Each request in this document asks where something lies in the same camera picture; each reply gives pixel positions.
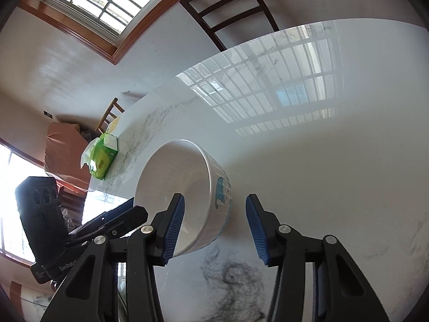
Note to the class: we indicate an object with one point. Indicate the wood framed barred window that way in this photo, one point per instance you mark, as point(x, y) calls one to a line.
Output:
point(107, 27)

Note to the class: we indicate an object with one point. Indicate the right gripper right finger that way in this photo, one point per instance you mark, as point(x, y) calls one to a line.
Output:
point(341, 291)

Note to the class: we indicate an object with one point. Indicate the light wooden chair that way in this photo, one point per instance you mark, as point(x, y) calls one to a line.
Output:
point(113, 111)

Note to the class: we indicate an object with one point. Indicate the side window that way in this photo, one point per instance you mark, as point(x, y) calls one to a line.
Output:
point(14, 170)

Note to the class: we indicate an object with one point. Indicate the white bowl blue print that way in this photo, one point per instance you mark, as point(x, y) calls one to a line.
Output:
point(182, 166)

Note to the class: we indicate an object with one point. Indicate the dark wooden ladder-back chair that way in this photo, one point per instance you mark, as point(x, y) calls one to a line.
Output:
point(229, 21)

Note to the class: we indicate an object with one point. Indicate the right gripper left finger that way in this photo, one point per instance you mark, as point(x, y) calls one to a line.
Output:
point(89, 291)

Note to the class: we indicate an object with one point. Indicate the green tissue pack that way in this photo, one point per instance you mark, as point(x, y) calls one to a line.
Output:
point(100, 154)

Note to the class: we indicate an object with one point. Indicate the black wall switch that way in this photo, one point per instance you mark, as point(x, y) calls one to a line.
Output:
point(48, 114)

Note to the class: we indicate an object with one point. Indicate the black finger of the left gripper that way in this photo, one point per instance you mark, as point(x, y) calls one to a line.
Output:
point(112, 224)

